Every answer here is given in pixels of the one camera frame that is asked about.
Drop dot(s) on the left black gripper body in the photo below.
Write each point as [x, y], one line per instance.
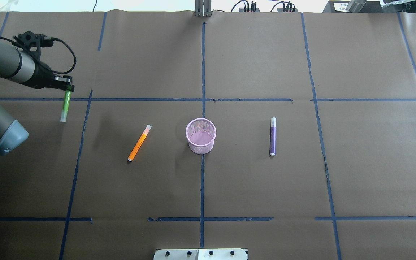
[41, 78]

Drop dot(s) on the green highlighter pen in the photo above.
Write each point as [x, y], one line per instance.
[65, 106]

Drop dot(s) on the orange highlighter pen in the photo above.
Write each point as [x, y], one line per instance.
[139, 143]

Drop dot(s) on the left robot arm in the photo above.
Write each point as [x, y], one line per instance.
[21, 65]

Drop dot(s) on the pink mesh pen holder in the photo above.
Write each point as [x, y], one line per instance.
[200, 134]

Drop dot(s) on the purple marker pen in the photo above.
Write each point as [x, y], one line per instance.
[272, 145]

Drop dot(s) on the metal cup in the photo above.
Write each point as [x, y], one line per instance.
[355, 6]

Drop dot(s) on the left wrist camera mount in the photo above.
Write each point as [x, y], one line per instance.
[34, 42]

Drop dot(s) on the aluminium frame post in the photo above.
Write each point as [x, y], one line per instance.
[203, 8]

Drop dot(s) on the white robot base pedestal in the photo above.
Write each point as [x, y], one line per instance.
[202, 254]

